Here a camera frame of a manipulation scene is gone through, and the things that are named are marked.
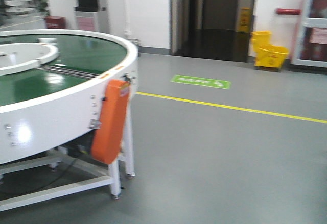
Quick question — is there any black water dispenser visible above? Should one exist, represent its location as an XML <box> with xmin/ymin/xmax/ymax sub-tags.
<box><xmin>75</xmin><ymin>0</ymin><xmax>99</xmax><ymax>31</ymax></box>

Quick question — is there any yellow mop bucket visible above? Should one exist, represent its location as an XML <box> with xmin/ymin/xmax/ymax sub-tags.
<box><xmin>251</xmin><ymin>31</ymin><xmax>289</xmax><ymax>72</ymax></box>

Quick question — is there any round green conveyor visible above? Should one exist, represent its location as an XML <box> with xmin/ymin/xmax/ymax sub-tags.
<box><xmin>1</xmin><ymin>29</ymin><xmax>138</xmax><ymax>211</ymax></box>

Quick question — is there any orange motor cover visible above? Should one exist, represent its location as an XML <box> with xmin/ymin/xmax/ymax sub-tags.
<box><xmin>91</xmin><ymin>80</ymin><xmax>130</xmax><ymax>164</ymax></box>

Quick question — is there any red fire extinguisher box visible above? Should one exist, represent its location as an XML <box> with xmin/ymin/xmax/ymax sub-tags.
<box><xmin>45</xmin><ymin>16</ymin><xmax>66</xmax><ymax>29</ymax></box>

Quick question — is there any green floor sticker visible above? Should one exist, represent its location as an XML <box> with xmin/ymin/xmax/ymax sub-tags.
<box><xmin>171</xmin><ymin>74</ymin><xmax>231</xmax><ymax>89</ymax></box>

